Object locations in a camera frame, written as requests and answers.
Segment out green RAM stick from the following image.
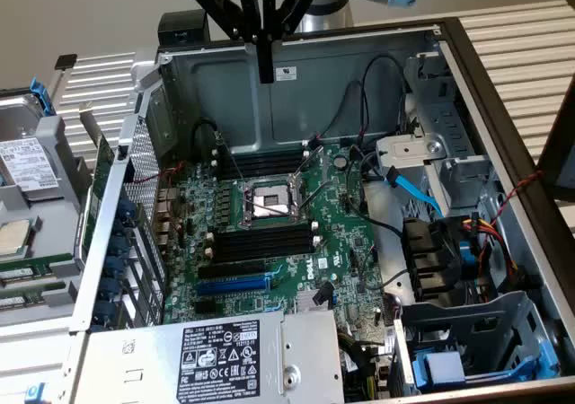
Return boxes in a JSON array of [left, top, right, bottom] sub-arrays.
[[0, 282, 68, 312], [0, 253, 75, 285]]

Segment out black box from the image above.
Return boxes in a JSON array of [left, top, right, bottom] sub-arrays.
[[156, 9, 211, 49]]

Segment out open grey PC case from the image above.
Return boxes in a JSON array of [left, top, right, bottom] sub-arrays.
[[66, 15, 575, 404]]

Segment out white case sticker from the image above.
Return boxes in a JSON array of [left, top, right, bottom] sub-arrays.
[[273, 65, 299, 83]]

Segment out thin metal locking lever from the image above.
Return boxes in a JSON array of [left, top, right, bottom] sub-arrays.
[[214, 129, 248, 188], [298, 181, 329, 211]]

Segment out tall silver disk bay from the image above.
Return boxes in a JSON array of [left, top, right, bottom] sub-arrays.
[[375, 51, 495, 219]]

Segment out green graphics card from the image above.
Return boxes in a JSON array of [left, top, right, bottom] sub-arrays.
[[76, 101, 117, 261]]

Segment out CPU socket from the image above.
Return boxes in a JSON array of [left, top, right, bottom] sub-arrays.
[[242, 180, 301, 225]]

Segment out silver rear port block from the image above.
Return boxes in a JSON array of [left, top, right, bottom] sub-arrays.
[[154, 187, 175, 249]]

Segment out grey parts rack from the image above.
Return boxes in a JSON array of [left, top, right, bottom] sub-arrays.
[[0, 87, 91, 329]]

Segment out silver hard disk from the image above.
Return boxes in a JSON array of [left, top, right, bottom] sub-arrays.
[[0, 93, 62, 201]]

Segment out long black expansion slot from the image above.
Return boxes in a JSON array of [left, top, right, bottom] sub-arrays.
[[197, 259, 267, 280]]

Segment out blue expansion slot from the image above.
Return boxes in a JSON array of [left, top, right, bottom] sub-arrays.
[[195, 274, 271, 295]]

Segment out green motherboard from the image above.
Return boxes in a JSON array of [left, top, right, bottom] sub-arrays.
[[155, 141, 396, 329]]

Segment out black plastic shroud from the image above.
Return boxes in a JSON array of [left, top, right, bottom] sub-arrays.
[[401, 217, 464, 304]]

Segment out dark framed panel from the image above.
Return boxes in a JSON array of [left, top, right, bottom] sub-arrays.
[[536, 74, 575, 201]]

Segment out silver chipset heatsink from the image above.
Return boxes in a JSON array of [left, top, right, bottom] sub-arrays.
[[295, 286, 324, 313]]

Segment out silver CPU chip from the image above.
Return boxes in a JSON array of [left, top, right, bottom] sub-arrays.
[[0, 218, 33, 258]]

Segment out blue plastic latch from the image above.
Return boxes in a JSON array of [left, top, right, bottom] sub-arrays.
[[458, 237, 478, 282]]

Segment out wide grey disk bay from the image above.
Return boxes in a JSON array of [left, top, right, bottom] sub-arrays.
[[390, 290, 562, 399]]

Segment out silver power supply unit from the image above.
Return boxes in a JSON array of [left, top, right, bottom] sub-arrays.
[[74, 309, 347, 404]]

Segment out blue disk carrier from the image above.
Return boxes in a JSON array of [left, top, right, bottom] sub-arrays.
[[411, 338, 561, 391]]

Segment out small blue plastic clip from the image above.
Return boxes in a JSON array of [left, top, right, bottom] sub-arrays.
[[24, 382, 49, 404]]

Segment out thin black looped wire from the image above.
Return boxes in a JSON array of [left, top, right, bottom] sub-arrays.
[[361, 55, 410, 147]]

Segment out thick black wire loop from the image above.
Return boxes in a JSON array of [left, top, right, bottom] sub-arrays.
[[191, 119, 221, 154]]

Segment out short red black wire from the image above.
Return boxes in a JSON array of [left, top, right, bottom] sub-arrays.
[[133, 161, 185, 186]]

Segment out blue hard disk bracket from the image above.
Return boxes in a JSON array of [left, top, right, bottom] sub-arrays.
[[27, 76, 56, 119]]

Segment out blue flat data wire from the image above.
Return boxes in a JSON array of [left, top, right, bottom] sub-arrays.
[[385, 165, 445, 220]]

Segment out long red black twisted wire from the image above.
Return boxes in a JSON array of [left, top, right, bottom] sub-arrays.
[[491, 170, 544, 226]]

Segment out yellow red power wires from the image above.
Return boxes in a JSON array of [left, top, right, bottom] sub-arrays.
[[462, 213, 520, 284]]

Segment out power supply wire bundle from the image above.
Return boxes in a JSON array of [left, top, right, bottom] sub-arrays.
[[336, 329, 396, 404]]

